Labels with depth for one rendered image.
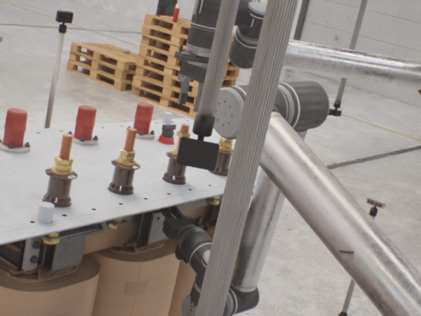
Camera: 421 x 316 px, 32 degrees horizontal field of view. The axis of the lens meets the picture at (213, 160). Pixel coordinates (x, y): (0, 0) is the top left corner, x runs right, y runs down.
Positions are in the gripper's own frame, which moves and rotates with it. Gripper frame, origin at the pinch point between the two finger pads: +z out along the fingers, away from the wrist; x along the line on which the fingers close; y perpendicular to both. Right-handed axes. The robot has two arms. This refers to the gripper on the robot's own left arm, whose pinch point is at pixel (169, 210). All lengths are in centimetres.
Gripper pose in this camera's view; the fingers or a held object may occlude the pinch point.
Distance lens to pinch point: 260.2
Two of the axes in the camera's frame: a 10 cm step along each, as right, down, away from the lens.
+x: -8.2, -0.2, -5.7
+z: -4.8, -5.3, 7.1
